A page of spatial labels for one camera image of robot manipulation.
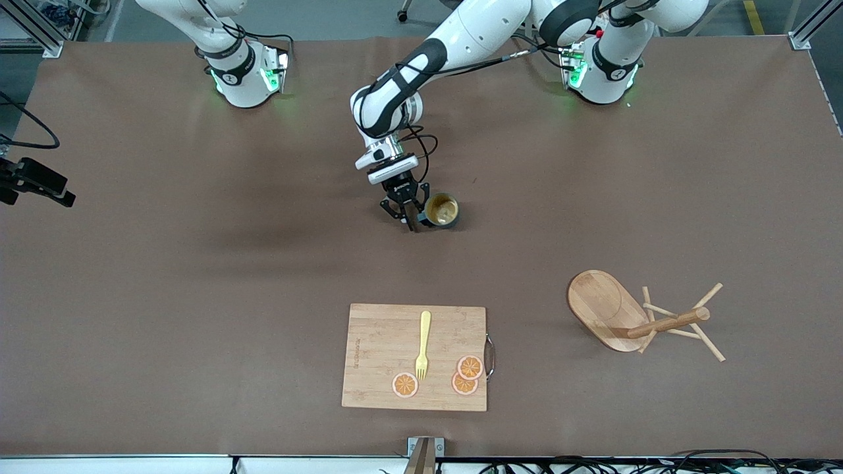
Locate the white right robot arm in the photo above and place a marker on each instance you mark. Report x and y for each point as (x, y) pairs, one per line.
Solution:
(244, 85)

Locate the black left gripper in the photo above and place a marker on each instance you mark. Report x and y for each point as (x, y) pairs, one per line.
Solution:
(400, 191)

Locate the dark teal cup yellow inside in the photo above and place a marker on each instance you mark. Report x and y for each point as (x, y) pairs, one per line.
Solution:
(442, 209)

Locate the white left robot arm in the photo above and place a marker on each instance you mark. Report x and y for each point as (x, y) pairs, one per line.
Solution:
(474, 33)

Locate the metal bracket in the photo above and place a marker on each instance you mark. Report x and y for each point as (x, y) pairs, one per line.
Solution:
(425, 454)

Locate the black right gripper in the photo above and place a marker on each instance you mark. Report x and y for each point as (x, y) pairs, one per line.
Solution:
(4, 171)

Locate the wooden mug rack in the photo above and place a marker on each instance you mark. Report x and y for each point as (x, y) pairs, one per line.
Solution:
(596, 303)

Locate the toy orange slice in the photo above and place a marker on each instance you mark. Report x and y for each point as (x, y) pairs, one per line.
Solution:
(470, 367)
(463, 387)
(405, 385)

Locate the aluminium frame post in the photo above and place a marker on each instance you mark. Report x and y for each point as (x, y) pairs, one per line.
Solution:
(799, 41)
(51, 49)

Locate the yellow plastic fork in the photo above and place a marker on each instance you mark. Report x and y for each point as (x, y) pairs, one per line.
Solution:
(425, 329)

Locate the white table edge rail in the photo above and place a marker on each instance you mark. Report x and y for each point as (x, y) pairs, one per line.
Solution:
(132, 465)

